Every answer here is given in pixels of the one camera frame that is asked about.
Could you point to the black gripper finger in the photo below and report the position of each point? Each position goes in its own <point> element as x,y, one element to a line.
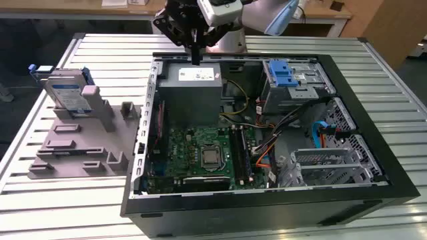
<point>170,30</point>
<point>216,35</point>

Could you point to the hard disk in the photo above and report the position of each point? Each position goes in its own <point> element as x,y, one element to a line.
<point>68,97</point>

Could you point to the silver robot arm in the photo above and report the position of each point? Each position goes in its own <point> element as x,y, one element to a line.
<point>234,40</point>

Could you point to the metal disk bay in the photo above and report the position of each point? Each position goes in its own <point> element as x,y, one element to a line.
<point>321,166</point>

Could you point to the small white box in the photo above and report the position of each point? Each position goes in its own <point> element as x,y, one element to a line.
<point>138,2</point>

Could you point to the wooden desk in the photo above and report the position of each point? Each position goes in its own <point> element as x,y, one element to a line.
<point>100,11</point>

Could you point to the blue drive latch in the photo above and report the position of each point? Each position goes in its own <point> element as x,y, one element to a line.
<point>282,75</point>

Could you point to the grey power supply unit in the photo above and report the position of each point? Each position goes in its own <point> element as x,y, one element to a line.
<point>190,105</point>

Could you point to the metal optical drive cage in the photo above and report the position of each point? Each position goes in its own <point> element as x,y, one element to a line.
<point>294,100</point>

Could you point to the green motherboard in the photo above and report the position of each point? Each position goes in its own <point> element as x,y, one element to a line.
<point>180,140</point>

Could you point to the RAM stick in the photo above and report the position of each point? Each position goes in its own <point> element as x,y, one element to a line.
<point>246,155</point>

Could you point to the silver CPU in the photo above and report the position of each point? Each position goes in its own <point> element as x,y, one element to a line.
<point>211,157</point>

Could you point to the grey parts rack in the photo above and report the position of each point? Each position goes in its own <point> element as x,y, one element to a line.
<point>90,140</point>

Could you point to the wooden cabinet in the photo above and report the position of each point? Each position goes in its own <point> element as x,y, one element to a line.
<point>394,30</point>

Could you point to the CPU socket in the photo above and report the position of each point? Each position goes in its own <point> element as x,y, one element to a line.
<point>211,168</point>

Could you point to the grey table leg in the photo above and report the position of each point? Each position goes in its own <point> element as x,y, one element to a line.
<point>7,93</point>

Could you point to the black graphics card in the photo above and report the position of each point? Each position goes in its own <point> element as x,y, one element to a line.
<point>204,183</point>

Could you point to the black PC case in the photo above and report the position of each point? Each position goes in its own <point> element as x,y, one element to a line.
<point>234,212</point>

